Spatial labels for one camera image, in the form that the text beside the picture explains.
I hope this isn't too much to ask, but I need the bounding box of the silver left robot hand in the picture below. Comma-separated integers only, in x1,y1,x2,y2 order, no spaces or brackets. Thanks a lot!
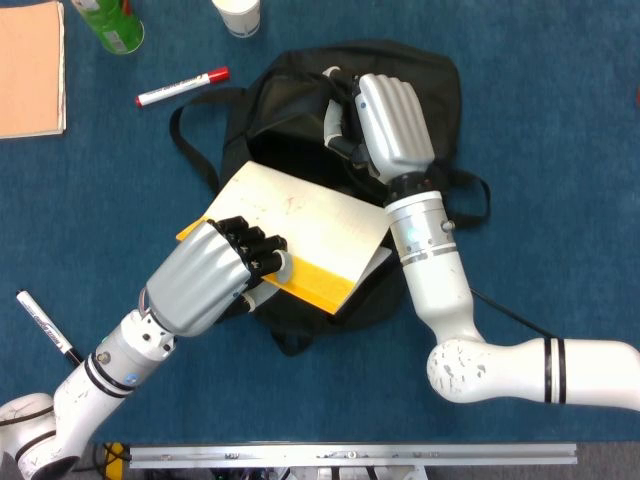
141,215,296,339

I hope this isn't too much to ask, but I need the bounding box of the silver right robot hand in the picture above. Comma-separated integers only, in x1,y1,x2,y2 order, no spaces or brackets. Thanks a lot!
322,65,435,184

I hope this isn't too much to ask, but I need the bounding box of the black fabric backpack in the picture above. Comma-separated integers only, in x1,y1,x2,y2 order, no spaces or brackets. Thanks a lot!
168,40,492,357

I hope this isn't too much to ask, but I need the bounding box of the white and yellow book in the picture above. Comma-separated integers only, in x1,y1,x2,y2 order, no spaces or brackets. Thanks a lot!
175,160,394,316

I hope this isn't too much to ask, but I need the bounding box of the blue felt table cover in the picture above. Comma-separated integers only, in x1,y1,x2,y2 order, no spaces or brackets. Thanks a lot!
0,0,640,445

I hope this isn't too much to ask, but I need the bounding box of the black whiteboard marker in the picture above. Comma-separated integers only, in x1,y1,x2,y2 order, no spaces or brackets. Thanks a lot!
15,290,84,366

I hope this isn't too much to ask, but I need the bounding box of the white paper cup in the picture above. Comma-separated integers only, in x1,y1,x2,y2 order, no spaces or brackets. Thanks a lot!
210,0,262,39

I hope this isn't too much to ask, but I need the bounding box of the red whiteboard marker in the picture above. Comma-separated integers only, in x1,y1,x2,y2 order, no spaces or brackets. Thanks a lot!
134,66,232,109

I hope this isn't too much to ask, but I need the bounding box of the yellow plastic piece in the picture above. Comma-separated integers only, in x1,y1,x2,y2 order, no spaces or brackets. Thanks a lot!
103,442,130,480

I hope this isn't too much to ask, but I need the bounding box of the green plastic bottle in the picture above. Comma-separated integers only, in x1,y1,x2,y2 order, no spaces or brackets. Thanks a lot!
71,0,146,55

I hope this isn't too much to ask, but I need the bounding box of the beige paper notebook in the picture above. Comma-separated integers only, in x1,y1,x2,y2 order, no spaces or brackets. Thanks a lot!
0,0,68,140

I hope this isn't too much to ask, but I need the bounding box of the black floor cable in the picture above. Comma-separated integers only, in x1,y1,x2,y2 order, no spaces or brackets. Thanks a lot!
74,442,132,474

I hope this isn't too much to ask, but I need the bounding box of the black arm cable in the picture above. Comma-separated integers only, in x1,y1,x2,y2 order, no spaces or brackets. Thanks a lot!
469,287,556,339

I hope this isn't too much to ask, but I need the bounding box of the aluminium profile rail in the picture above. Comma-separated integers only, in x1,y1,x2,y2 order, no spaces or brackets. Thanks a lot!
128,442,579,470

